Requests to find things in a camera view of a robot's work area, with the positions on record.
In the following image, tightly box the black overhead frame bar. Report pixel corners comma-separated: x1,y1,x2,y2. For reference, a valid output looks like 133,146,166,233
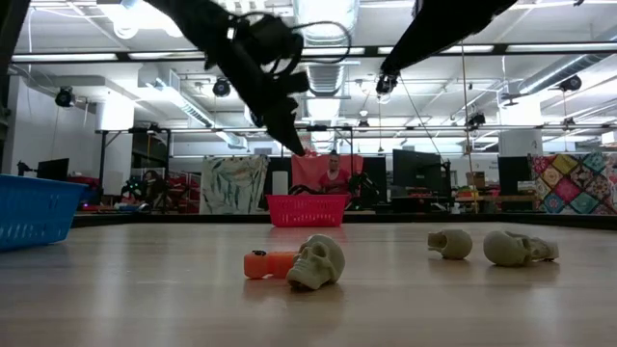
12,42,617,64

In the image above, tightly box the orange plastic skeleton toy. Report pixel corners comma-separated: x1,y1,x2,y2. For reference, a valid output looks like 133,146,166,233
242,249,299,280

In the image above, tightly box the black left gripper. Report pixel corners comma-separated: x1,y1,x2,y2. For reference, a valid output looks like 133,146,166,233
205,12,310,157

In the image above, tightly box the black partition panel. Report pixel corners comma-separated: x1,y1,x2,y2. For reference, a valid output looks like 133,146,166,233
361,156,389,209
262,156,293,211

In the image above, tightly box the blue plastic basket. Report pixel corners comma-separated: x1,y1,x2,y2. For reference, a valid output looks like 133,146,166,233
0,173,91,253

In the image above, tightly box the red backdrop cloth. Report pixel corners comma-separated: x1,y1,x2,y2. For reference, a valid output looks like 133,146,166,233
291,153,365,197

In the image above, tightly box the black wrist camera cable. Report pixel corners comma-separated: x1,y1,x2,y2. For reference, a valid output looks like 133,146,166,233
230,12,353,81

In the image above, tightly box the grey plastic skull toy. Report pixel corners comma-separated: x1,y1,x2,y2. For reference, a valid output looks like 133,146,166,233
483,229,536,268
427,227,474,261
286,233,347,292

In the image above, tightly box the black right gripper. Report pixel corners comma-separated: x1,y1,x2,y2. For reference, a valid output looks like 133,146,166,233
379,0,520,77

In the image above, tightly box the large black monitor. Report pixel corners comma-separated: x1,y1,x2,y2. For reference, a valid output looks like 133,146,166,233
391,148,452,192

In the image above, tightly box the colourful patchwork quilt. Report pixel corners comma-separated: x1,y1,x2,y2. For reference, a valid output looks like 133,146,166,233
528,152,617,216

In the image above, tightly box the small black monitor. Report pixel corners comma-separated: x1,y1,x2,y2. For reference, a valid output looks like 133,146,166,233
37,157,70,183

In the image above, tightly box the red plastic basket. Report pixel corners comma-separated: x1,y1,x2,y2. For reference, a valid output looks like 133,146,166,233
264,194,351,228

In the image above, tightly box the white plastic skeleton toy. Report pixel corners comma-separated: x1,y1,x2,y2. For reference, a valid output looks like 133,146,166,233
520,234,560,263

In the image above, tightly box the white green painted cloth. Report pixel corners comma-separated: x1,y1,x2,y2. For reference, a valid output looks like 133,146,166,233
200,154,270,216

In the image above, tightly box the black aluminium table frame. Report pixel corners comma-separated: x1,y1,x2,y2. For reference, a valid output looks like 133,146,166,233
70,211,617,228

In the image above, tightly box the person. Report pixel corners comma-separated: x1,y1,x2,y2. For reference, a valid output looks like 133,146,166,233
317,149,353,196

